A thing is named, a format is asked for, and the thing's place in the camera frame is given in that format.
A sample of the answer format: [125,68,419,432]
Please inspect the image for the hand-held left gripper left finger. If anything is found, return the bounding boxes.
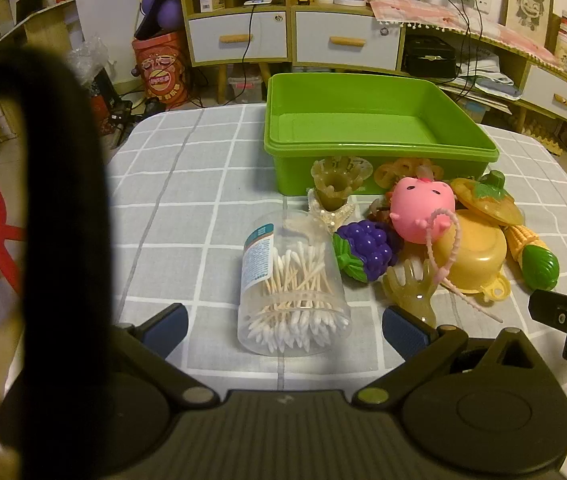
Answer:
[111,303,220,409]

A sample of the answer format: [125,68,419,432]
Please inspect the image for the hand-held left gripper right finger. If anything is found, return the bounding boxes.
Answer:
[352,306,539,408]

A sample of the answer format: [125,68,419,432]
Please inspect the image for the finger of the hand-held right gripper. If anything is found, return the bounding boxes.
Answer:
[529,289,567,362]

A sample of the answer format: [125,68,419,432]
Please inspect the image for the amber hand-shaped hair clip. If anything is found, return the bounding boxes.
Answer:
[382,259,438,328]

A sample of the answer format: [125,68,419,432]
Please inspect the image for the purple toy grapes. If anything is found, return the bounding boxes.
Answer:
[333,220,404,282]

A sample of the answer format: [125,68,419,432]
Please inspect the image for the yellow toy pot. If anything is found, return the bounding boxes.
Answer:
[433,210,513,303]

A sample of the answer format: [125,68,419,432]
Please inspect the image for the clear cotton swab jar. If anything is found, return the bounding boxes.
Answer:
[236,211,353,357]

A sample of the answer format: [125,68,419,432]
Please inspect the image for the pink toy pig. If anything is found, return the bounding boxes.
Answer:
[389,176,459,244]

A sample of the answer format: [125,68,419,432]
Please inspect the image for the green plastic bin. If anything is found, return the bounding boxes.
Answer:
[263,73,500,196]

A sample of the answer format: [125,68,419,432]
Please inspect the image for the toy corn cob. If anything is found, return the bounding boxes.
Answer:
[505,224,561,291]

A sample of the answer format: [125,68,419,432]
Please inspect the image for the orange toy pot lid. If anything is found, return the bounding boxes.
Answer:
[449,170,525,226]

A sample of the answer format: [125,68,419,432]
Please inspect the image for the checkered tablecloth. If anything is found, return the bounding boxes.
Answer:
[104,105,567,480]

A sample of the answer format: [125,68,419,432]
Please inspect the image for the cream starfish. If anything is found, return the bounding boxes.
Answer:
[283,187,360,236]

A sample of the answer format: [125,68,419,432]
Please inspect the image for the egg carton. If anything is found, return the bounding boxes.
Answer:
[523,124,564,158]

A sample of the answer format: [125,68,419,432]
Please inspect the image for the white sideboard drawer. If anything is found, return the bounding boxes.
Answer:
[519,64,567,128]

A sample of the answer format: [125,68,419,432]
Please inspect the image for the stack of papers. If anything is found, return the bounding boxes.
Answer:
[456,52,521,98]

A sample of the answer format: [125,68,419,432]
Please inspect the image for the dark red carton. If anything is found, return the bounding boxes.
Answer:
[88,67,120,122]

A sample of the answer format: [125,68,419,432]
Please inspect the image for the low wooden sideboard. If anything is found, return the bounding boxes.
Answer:
[403,25,567,133]

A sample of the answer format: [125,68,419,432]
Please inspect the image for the red printed bag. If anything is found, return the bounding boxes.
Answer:
[132,30,189,111]

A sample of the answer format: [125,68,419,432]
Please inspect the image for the black bag on shelf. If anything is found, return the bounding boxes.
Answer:
[403,37,458,78]

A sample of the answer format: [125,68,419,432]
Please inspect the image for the white cabinet drawer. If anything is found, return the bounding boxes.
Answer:
[187,11,288,66]
[295,10,403,70]

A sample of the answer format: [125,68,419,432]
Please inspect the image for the crumpled clear plastic bag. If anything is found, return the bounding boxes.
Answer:
[66,35,109,81]

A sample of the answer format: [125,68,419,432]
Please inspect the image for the framed cartoon picture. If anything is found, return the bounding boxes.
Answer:
[502,0,555,46]

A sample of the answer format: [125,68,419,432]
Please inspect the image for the wooden cabinet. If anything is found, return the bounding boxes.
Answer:
[177,0,407,106]

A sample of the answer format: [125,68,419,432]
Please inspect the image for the purple plush toy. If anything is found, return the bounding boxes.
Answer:
[136,0,184,41]

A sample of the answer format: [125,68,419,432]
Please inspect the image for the pink tasselled cloth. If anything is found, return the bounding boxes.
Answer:
[368,0,564,63]

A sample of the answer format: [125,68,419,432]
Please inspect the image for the pink beaded string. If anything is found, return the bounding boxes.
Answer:
[421,210,504,323]

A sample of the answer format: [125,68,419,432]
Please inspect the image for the black cable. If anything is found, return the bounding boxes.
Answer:
[0,49,114,480]
[240,4,265,106]

